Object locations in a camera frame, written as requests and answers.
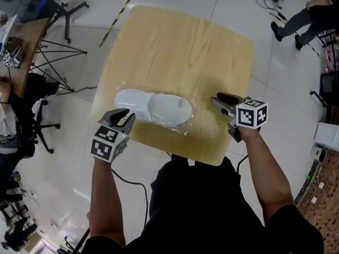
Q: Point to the person's left forearm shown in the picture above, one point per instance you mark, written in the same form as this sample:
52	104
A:
106	194

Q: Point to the brown patterned mat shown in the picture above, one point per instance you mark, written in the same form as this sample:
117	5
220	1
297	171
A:
323	202

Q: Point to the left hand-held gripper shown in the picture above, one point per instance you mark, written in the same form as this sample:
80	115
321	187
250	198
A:
110	147

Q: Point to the yellow black floor tape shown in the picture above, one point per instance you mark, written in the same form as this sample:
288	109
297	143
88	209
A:
116	17

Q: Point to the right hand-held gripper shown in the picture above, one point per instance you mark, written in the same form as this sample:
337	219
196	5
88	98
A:
250	115

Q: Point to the person's black clothing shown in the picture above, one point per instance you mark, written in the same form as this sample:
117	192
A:
201	208

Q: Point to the white slipper footwear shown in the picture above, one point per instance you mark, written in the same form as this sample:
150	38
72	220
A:
169	110
132	100

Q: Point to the black office chair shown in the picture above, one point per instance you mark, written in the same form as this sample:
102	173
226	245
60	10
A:
39	110
59	9

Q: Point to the spare hand-held gripper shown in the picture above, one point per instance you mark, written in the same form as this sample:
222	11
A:
6	59

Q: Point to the black monitor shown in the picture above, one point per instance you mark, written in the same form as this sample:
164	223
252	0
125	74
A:
328	83

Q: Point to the person's right forearm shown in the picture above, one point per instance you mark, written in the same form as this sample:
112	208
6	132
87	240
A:
267	173

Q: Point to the clear plastic bag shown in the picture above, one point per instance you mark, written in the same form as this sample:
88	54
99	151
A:
194	106

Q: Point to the white box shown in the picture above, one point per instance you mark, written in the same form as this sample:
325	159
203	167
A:
327	136

